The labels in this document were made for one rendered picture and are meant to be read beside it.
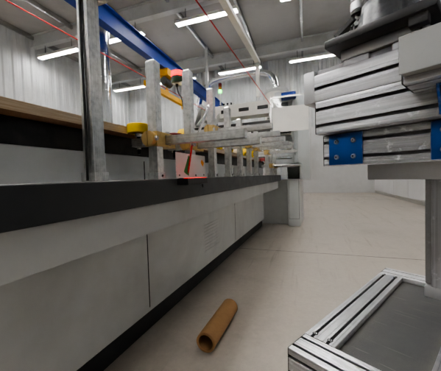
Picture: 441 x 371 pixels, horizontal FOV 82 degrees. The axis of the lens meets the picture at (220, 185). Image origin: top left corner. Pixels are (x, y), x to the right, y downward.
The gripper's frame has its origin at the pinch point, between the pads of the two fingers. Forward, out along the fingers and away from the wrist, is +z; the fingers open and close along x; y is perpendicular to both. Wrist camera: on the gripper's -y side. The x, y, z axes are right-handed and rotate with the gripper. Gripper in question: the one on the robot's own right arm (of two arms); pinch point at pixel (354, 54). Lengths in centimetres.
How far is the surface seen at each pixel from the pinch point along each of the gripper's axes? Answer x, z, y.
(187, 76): -79, 19, -37
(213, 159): -57, 52, -49
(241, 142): -66, 48, -20
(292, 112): 155, -19, -136
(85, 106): -125, 44, -14
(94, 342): -120, 117, -40
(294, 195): 157, 90, -137
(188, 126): -79, 40, -37
